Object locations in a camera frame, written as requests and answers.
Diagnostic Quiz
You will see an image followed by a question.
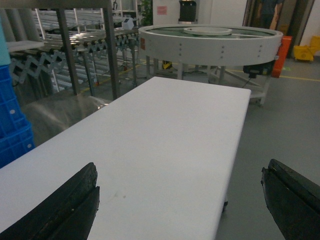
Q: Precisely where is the teal box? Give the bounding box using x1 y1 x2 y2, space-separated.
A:
0 22 11 66

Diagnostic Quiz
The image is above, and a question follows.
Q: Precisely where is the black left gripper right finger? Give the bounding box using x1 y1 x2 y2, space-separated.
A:
261 159 320 240

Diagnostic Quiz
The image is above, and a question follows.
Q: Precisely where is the steel shelf frame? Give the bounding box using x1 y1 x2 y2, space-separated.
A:
0 0 120 101

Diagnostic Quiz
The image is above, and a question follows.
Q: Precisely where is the orange motor cover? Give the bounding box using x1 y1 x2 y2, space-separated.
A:
271 36 292 78

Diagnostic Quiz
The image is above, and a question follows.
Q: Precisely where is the black motor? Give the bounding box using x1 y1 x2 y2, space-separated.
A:
242 61 274 79

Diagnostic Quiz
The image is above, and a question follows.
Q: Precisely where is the yellow mop bucket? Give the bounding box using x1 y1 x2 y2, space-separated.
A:
293 35 320 61

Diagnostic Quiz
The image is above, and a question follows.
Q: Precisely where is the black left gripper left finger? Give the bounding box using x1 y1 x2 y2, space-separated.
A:
0 162 100 240

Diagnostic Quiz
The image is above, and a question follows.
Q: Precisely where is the expandable roller conveyor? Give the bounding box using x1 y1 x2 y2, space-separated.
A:
9 29 145 93

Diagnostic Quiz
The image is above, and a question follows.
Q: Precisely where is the blue crate top left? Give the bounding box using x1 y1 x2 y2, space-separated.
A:
0 65 35 168

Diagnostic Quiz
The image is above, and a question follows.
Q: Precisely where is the white round conveyor table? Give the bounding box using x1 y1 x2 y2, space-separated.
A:
138 24 284 105

